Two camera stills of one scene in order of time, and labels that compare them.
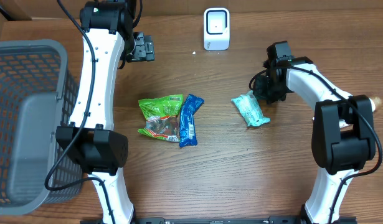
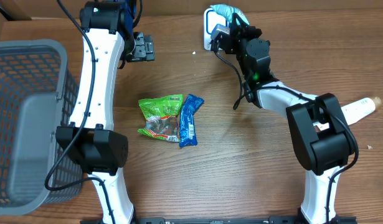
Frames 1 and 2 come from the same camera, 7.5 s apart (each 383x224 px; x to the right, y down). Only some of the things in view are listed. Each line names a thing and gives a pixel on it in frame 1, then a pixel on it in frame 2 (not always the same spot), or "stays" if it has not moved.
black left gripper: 146,48 stays
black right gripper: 261,94 → 243,29
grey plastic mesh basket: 33,91 stays
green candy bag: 162,114 stays
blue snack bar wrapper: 187,129 stays
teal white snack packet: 250,110 → 226,11
